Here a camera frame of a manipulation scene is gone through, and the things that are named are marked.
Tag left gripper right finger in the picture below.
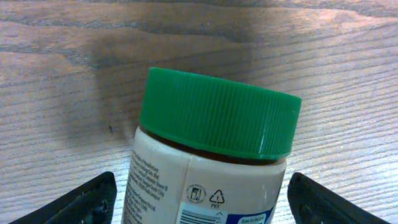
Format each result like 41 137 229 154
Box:
287 172 389 224

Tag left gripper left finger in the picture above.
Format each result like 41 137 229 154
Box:
10 171 117 224

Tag green-lid seasoning jar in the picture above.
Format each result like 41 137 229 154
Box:
122 67 301 224

